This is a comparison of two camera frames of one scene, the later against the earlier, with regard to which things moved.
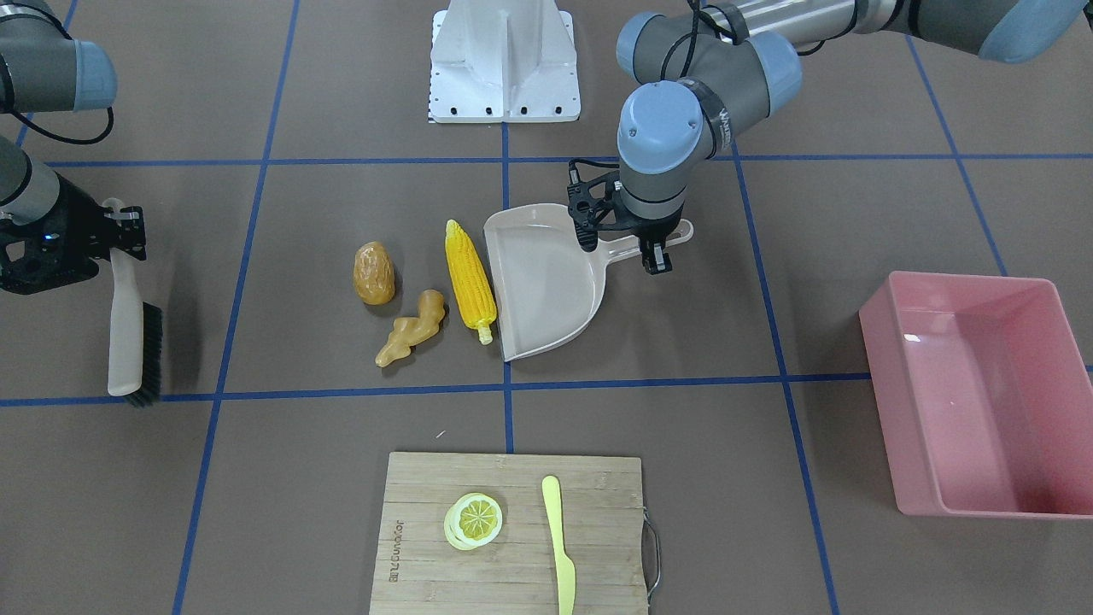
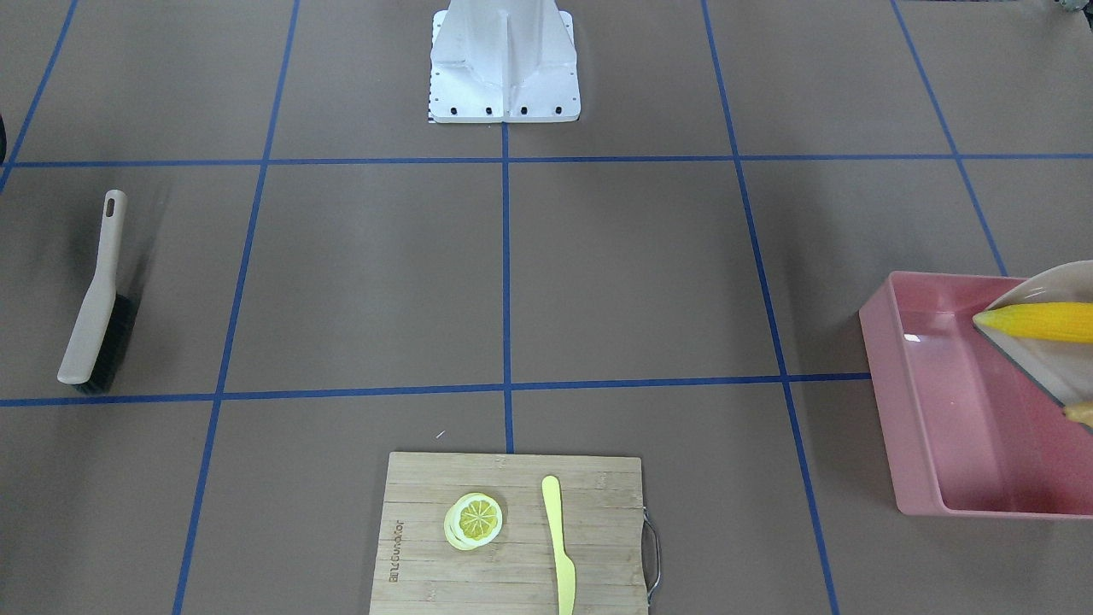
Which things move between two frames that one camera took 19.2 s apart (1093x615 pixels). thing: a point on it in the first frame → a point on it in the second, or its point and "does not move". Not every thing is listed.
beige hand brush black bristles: (135, 330) → (100, 347)
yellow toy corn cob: (471, 272) → (1059, 321)
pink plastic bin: (983, 399) does not move
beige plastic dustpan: (546, 287) → (1043, 321)
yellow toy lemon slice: (472, 522) does not move
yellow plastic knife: (564, 566) does not move
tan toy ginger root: (411, 331) → (1081, 412)
